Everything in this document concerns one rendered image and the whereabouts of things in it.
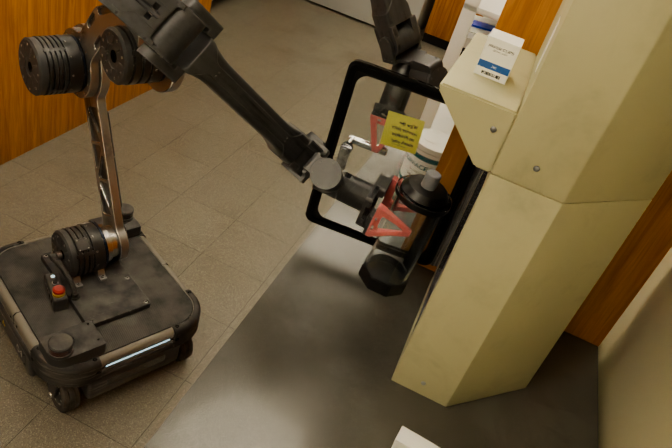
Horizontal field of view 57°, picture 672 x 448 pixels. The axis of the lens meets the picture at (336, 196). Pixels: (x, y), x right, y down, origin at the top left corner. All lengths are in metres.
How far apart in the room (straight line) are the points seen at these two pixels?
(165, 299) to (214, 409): 1.17
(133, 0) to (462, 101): 0.47
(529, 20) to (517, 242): 0.45
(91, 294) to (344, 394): 1.22
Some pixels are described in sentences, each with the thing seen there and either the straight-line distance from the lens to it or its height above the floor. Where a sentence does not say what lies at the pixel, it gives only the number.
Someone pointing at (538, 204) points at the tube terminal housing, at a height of 1.39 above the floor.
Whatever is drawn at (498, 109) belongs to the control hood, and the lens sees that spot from 0.88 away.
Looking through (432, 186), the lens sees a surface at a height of 1.27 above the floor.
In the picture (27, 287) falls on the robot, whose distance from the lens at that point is 2.24.
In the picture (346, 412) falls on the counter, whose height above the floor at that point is 0.94.
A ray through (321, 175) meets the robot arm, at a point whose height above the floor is 1.25.
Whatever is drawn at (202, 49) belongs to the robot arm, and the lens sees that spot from 0.93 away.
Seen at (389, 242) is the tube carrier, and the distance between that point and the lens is 1.15.
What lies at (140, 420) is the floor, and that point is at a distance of 2.19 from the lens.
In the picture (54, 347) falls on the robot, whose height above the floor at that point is 0.32.
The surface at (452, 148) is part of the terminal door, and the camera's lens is 1.25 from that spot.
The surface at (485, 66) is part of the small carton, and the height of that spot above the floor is 1.53.
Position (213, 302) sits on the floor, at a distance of 2.56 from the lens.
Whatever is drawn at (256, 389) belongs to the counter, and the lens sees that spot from 1.11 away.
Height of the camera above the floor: 1.81
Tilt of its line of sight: 33 degrees down
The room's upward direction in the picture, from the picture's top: 18 degrees clockwise
